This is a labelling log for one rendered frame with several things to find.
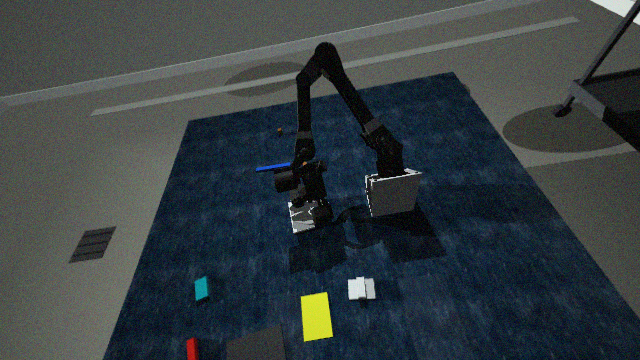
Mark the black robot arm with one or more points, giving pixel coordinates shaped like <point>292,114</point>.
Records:
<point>326,62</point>

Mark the blue rectangular bar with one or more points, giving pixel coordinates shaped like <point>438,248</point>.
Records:
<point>272,167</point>

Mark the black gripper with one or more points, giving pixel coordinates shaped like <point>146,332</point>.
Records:
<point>324,211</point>

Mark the red rectangular block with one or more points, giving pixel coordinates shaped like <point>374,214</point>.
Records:
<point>192,349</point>

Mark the yellow flat plate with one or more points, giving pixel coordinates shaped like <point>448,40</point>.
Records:
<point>316,316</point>

